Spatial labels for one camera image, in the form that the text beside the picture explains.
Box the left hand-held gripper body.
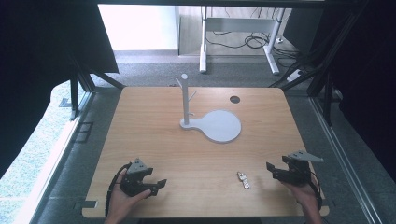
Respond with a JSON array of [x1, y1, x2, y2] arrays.
[[120, 158, 159, 198]]

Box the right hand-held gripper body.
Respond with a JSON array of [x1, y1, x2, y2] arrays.
[[277, 149, 325, 188]]

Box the person's right hand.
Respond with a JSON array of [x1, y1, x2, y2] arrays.
[[281, 181, 321, 218]]

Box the person's left hand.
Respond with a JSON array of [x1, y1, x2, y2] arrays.
[[105, 167, 152, 224]]

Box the small silver wristwatch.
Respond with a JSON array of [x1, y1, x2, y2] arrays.
[[236, 171, 251, 190]]

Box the white jewellery stand with pegs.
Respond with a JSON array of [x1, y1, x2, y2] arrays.
[[175, 73, 243, 145]]

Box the white power strip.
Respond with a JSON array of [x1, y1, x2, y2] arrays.
[[286, 68, 304, 83]]

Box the dark curtain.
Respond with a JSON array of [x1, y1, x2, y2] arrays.
[[0, 0, 120, 180], [283, 0, 396, 175]]

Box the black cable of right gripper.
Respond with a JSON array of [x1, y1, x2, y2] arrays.
[[308, 171, 324, 211]]

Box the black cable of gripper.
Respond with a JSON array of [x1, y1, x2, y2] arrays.
[[105, 161, 133, 218], [308, 171, 324, 211]]

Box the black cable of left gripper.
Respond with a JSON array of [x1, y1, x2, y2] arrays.
[[105, 161, 133, 218]]

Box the aluminium floor rail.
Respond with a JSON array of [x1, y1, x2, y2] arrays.
[[309, 96, 385, 224]]

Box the black metal stand frame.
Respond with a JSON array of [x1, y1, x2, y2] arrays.
[[269, 6, 368, 127], [58, 54, 126, 121]]

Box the black cables on floor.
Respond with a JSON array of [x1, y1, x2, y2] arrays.
[[205, 7, 302, 68]]

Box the white metal desk frame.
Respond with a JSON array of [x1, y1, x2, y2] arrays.
[[199, 5, 287, 76]]

